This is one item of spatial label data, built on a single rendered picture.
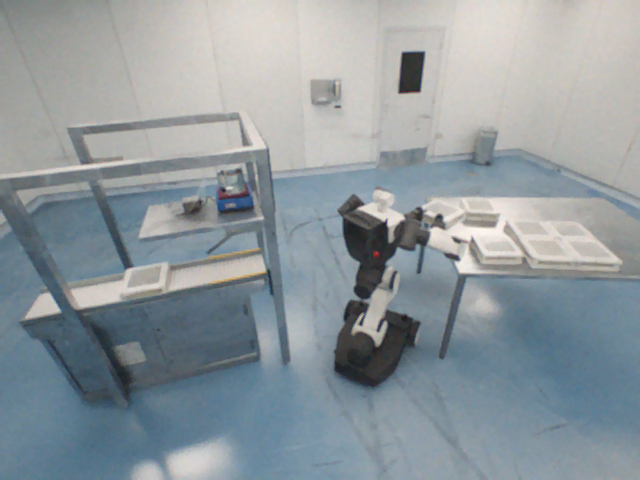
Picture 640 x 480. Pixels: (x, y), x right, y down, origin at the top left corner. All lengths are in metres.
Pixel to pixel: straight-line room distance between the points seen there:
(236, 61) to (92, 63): 1.86
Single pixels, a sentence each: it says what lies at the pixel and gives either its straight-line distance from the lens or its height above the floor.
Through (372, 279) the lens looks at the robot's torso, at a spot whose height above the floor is 0.85.
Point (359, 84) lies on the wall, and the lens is 5.73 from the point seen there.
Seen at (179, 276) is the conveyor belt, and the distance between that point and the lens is 2.27.
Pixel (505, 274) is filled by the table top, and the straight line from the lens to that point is 2.28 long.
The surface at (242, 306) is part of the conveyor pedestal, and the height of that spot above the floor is 0.56.
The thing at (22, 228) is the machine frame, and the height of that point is 1.38.
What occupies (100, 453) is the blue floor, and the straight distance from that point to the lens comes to 2.66.
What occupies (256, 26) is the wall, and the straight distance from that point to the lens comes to 5.42.
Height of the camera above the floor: 2.07
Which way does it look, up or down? 32 degrees down
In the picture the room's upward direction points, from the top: 2 degrees counter-clockwise
